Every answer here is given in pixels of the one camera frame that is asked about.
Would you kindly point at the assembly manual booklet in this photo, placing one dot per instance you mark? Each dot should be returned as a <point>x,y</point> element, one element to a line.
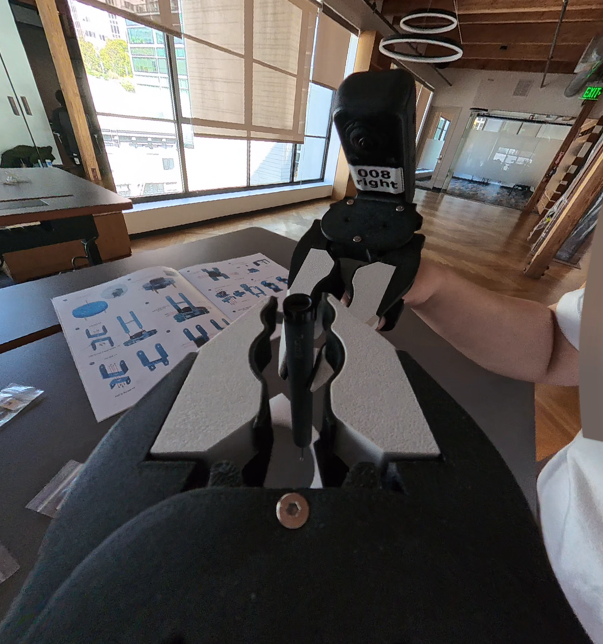
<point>145,302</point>

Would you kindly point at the dark bag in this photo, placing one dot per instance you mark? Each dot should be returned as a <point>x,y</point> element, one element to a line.
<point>27,156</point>

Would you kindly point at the person's white shirt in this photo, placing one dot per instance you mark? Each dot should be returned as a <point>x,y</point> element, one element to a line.
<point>583,528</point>

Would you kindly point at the grey round fixture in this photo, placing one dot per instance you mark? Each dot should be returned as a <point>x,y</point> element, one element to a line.
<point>593,60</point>

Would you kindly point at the white cabinet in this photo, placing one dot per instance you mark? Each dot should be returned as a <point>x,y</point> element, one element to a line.
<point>9,60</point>

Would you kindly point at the green exit sign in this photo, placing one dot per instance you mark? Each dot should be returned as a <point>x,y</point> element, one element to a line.
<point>593,93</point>

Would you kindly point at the wall air vent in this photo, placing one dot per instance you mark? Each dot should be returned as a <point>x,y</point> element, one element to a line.
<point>522,88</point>

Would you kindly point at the frosted glass partition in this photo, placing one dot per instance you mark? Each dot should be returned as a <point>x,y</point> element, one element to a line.
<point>502,151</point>

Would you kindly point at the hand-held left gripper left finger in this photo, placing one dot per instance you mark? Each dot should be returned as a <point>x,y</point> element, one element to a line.
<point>216,397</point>

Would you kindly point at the leaning wooden frames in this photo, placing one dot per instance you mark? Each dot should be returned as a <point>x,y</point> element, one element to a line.
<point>573,201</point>

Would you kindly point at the large window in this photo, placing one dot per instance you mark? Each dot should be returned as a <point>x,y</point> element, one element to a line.
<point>216,166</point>

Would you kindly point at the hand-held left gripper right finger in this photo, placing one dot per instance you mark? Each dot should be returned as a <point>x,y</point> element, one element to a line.
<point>382,402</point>

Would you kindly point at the wide beige roller blind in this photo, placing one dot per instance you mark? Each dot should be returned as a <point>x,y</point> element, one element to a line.
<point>221,75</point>

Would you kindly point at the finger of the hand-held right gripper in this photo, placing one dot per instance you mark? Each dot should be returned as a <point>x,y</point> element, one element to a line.
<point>314,274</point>
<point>374,292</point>

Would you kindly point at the person's right forearm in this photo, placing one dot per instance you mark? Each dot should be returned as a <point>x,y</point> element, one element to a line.
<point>482,332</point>

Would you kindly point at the black office chair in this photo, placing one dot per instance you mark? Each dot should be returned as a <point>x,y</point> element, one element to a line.
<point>62,131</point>

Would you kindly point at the narrow beige roller blind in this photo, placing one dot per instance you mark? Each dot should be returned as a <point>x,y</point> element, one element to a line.
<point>331,50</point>

